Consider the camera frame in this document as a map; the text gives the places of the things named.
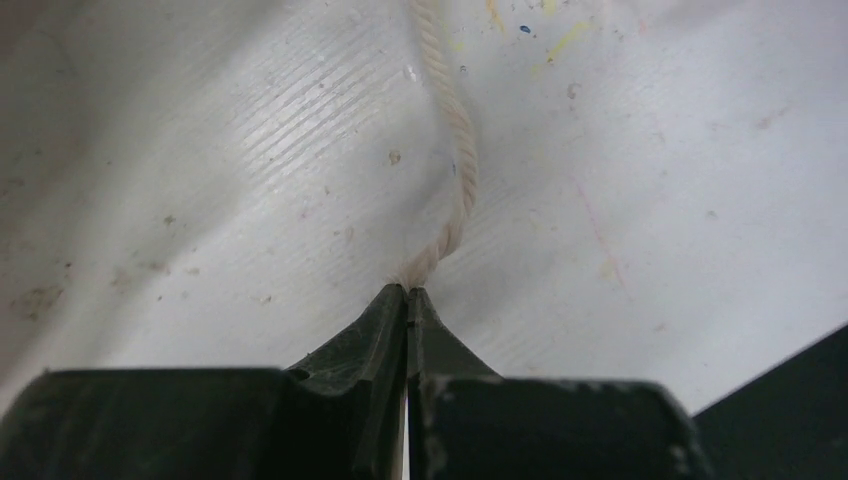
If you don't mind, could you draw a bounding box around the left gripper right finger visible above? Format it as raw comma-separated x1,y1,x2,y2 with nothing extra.
408,288,713,479

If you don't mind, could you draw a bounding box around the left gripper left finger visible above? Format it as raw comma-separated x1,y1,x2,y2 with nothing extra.
1,285,407,479

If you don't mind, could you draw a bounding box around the orange patterned pet mattress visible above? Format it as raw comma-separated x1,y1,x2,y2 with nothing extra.
390,0,480,291

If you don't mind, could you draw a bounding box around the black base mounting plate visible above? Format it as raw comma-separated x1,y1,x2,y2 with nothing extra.
695,327,847,480

